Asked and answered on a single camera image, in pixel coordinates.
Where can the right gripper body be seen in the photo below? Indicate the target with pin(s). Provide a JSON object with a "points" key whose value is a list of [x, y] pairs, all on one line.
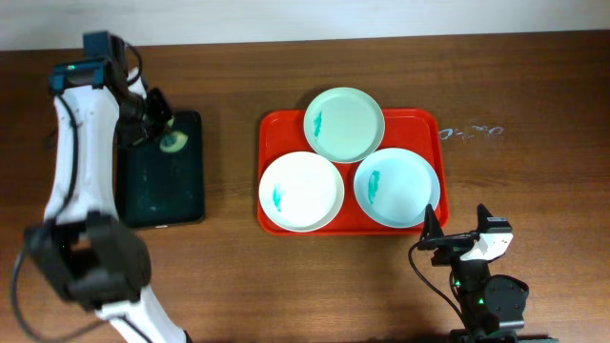
{"points": [[453, 240]]}

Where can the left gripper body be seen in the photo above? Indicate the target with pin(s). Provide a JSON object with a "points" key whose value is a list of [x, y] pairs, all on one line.
{"points": [[155, 109]]}

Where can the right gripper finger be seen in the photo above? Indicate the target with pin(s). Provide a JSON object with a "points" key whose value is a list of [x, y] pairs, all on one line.
{"points": [[483, 219], [431, 227]]}

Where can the green yellow sponge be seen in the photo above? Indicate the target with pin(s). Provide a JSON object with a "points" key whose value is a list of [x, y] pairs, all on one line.
{"points": [[172, 140]]}

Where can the light blue plate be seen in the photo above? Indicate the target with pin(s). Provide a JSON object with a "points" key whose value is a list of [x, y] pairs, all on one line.
{"points": [[395, 186]]}

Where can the mint green plate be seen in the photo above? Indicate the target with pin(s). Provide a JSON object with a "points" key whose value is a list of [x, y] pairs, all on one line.
{"points": [[344, 125]]}

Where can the white plate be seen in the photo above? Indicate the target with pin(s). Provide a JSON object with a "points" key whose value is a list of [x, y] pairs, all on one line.
{"points": [[301, 191]]}

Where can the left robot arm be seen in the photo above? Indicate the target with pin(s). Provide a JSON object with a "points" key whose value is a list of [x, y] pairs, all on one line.
{"points": [[87, 255]]}

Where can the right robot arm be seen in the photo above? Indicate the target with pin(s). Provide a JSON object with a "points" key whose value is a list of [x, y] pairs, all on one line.
{"points": [[490, 307]]}

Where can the black plastic tray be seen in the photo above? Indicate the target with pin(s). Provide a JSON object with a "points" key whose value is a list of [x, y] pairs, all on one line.
{"points": [[156, 186]]}

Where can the red plastic tray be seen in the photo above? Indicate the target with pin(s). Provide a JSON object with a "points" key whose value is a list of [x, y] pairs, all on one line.
{"points": [[416, 130]]}

